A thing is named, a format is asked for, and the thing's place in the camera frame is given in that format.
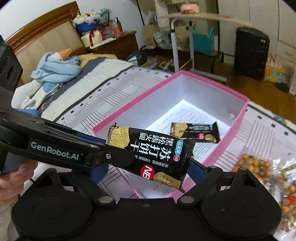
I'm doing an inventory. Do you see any black soda cracker packet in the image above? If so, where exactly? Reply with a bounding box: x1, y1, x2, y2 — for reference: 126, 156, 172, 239
106, 124, 195, 193

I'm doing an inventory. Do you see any clear bag of orange snacks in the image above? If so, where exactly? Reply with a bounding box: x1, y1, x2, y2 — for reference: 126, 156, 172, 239
232, 153, 295, 232

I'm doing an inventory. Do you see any person's left hand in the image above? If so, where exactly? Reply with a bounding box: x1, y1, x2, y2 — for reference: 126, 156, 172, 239
0, 160, 38, 205

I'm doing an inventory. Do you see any black cracker packet in box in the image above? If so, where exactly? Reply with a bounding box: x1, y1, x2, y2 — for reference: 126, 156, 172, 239
170, 122, 220, 143

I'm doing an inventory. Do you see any goose plush toy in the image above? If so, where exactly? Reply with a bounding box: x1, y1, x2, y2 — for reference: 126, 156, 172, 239
11, 48, 72, 108

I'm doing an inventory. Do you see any light blue blanket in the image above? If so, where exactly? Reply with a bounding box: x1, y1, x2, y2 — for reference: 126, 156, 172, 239
30, 52, 82, 83

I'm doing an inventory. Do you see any striped bed sheet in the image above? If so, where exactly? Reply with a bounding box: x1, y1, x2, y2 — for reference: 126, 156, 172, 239
36, 58, 296, 241

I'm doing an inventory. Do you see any pink storage box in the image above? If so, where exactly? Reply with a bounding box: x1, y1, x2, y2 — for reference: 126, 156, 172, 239
91, 70, 250, 200

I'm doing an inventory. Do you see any wooden padded headboard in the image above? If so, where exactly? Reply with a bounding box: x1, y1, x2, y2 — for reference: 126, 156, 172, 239
5, 1, 87, 86

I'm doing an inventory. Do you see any wooden nightstand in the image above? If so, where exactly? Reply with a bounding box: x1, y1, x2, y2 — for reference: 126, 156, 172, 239
86, 31, 139, 60

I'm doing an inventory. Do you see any cream cake box red ribbon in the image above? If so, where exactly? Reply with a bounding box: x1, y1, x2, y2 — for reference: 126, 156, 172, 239
81, 30, 102, 48

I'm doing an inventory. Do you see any colourful gift bag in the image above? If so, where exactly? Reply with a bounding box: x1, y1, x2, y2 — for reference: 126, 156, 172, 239
264, 54, 293, 85

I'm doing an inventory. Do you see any teal shopping bag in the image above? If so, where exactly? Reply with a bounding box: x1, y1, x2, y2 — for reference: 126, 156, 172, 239
193, 27, 215, 56

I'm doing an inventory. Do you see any brown paper bag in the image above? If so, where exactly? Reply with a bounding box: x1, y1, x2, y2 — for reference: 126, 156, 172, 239
143, 24, 159, 49

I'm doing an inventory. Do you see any blue gift basket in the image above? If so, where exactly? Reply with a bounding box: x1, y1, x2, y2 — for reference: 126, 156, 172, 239
72, 13, 100, 35

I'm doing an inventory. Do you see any black suitcase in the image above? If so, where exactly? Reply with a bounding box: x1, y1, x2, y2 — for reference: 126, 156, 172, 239
233, 27, 270, 81

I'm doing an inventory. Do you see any white folding table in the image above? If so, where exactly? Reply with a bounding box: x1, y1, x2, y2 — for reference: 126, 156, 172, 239
167, 11, 253, 84

